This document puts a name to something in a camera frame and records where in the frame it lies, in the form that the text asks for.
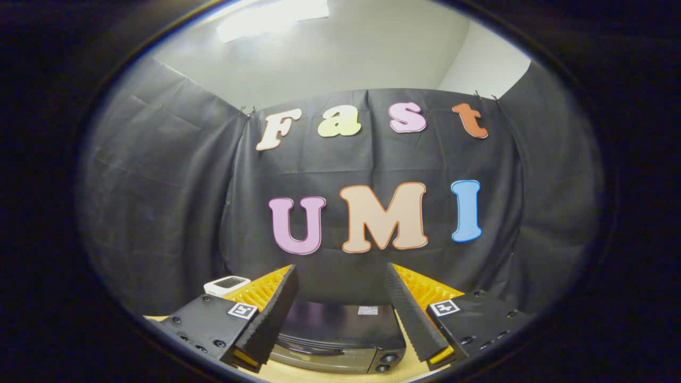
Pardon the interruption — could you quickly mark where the black toaster oven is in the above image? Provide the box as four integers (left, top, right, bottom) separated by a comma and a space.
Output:
269, 299, 408, 374

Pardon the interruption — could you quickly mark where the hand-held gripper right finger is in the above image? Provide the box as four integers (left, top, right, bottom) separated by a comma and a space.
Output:
384, 262, 533, 371

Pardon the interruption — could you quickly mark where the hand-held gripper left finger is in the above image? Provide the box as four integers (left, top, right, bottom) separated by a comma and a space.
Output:
144, 264, 300, 373

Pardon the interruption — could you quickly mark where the white pop-up toaster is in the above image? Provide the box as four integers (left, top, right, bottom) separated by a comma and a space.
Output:
204, 276, 251, 297

